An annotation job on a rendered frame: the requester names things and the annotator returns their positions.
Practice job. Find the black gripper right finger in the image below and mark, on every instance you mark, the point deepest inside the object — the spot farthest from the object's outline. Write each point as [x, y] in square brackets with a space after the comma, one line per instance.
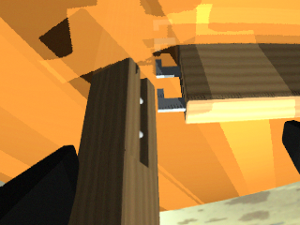
[291, 139]

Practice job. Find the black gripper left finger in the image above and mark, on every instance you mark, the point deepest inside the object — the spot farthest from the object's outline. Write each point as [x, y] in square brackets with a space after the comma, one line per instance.
[44, 194]

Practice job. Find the wooden post with slot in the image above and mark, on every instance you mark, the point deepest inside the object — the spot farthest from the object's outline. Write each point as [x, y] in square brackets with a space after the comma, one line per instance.
[118, 151]

